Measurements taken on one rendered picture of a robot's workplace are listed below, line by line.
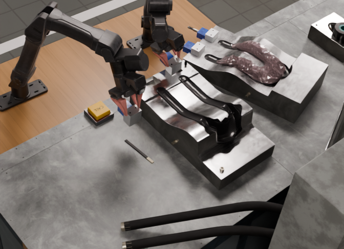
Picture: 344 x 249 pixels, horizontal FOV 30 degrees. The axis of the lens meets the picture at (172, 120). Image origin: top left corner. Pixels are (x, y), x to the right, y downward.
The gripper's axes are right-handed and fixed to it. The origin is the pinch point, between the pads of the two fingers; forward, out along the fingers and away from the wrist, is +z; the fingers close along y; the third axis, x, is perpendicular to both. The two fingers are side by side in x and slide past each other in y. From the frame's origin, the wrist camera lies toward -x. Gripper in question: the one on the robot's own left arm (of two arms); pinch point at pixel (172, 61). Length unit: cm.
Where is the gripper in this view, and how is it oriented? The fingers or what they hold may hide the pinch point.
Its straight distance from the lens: 239.9
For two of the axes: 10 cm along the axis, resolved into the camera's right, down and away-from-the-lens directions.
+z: 2.9, 7.5, 6.0
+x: -5.7, -3.7, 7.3
